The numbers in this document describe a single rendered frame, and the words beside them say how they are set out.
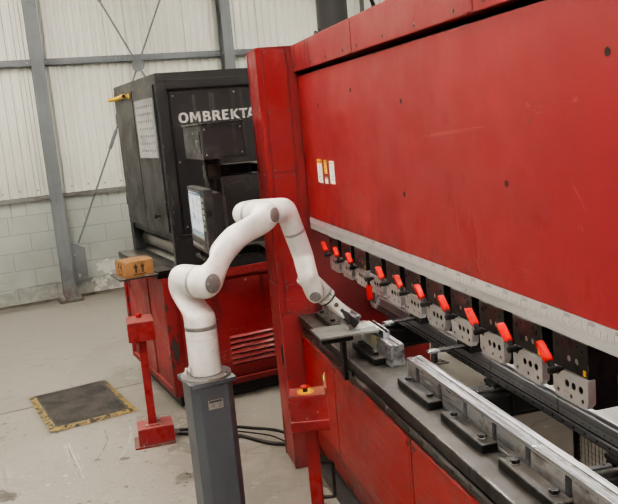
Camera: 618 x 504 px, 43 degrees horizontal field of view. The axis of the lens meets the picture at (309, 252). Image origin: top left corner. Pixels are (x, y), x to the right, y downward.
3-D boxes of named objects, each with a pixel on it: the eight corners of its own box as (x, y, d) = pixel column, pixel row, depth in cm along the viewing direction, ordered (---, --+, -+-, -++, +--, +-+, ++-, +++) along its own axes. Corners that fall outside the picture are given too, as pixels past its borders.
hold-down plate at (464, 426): (440, 420, 266) (440, 412, 266) (455, 417, 268) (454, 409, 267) (482, 454, 238) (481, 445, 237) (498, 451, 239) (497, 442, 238)
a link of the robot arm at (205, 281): (185, 302, 295) (212, 307, 284) (168, 279, 289) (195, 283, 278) (262, 217, 321) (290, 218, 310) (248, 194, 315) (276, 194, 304)
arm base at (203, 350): (189, 387, 286) (183, 338, 283) (175, 374, 303) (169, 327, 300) (238, 376, 293) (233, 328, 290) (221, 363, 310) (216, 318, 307)
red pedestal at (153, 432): (134, 438, 506) (117, 313, 492) (173, 431, 512) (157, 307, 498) (135, 450, 487) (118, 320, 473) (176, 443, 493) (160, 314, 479)
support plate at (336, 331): (310, 331, 350) (309, 329, 350) (365, 322, 356) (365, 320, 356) (321, 341, 333) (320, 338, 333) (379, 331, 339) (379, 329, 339)
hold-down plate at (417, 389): (397, 385, 305) (397, 377, 304) (410, 382, 306) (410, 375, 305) (428, 410, 276) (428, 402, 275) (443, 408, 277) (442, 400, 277)
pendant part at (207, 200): (193, 246, 465) (186, 185, 459) (212, 243, 468) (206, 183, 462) (209, 256, 423) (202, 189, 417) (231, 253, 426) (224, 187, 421)
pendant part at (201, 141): (196, 267, 475) (180, 125, 461) (236, 261, 483) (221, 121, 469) (215, 280, 428) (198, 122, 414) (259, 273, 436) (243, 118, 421)
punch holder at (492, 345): (480, 352, 239) (477, 299, 236) (505, 348, 241) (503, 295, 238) (504, 366, 225) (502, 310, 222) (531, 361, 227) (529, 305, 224)
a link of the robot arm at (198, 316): (197, 333, 287) (190, 269, 283) (167, 327, 299) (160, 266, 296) (223, 325, 295) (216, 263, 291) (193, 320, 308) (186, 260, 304)
